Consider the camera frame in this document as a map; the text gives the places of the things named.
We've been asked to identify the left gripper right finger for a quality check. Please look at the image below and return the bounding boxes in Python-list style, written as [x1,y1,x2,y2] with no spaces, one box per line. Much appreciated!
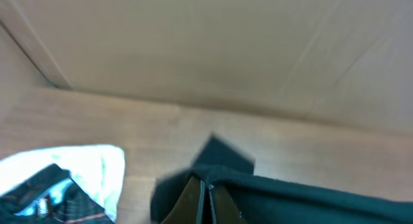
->
[210,186,247,224]

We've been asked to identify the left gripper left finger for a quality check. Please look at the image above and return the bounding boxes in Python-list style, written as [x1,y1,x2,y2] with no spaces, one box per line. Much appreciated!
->
[161,177,202,224]

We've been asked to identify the black shirt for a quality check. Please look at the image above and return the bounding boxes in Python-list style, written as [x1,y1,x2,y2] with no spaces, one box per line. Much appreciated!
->
[150,136,412,224]

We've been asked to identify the beige folded garment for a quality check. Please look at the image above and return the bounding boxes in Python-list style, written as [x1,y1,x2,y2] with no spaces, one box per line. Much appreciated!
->
[1,145,125,223]

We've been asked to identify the black patterned shorts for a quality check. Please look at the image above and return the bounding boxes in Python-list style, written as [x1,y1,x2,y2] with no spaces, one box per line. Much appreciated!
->
[1,164,113,224]

